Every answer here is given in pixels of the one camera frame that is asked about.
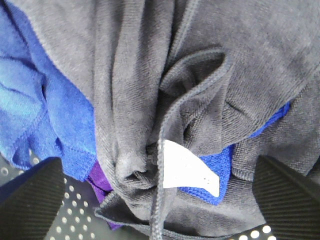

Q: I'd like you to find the purple cloth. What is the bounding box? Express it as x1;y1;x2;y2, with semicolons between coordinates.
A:
87;161;123;231

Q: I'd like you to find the blue towel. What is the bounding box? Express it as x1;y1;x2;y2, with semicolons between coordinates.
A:
0;0;291;206

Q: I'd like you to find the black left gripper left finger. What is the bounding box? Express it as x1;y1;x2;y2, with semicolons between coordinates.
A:
0;157;65;240

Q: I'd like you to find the dark grey towel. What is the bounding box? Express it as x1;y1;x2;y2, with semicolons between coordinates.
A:
4;0;320;240

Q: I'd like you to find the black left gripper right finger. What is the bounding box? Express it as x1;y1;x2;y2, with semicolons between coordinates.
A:
252;155;320;240

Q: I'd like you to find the grey perforated laundry basket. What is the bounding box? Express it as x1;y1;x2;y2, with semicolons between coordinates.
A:
0;155;277;240

